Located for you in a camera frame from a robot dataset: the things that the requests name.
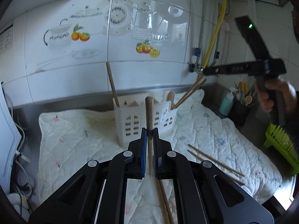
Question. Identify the white quilted printed mat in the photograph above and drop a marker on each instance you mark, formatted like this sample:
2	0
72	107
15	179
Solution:
81	133

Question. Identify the person's right hand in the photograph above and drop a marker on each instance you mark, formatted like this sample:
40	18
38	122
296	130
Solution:
266	102

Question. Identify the teal pump bottle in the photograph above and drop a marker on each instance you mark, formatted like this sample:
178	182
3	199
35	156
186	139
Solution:
226	106

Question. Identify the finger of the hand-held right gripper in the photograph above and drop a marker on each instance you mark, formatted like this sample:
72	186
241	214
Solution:
224	69

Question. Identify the white power strip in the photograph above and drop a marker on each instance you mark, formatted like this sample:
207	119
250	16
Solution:
18	201

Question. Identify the white plastic chopstick holder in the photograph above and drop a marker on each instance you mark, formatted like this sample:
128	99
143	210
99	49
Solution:
130	114

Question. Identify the white countertop appliance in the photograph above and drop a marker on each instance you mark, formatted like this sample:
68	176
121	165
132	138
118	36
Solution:
7	133

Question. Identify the black utensil pot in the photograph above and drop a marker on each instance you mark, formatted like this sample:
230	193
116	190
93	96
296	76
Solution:
239	114

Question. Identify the metal pipe valve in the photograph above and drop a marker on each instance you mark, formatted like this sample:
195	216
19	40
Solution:
195	67

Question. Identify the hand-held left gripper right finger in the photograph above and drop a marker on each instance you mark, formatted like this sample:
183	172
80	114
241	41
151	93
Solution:
156	163

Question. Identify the wooden spoon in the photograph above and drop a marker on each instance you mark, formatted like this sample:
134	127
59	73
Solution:
248	100

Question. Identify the green plastic dish rack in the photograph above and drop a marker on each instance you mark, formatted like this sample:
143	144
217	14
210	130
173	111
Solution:
280	140

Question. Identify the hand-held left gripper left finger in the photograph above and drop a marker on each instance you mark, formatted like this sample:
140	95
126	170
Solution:
143	154

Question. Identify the white wall label sticker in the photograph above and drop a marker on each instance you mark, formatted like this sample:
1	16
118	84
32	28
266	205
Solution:
5	39

